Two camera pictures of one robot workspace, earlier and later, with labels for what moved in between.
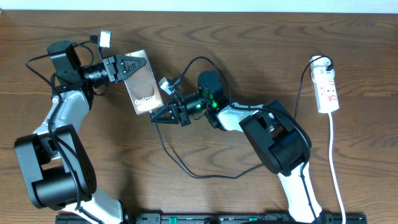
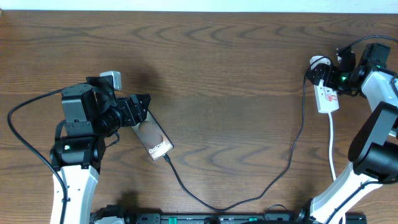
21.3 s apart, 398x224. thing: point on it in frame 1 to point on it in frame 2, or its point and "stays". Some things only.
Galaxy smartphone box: x=142 y=87 to x=152 y=137
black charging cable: x=296 y=104 to x=281 y=173
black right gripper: x=175 y=117 to x=321 y=68
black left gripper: x=115 y=70 to x=127 y=104
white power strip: x=322 y=72 stays
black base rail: x=211 y=219 stays
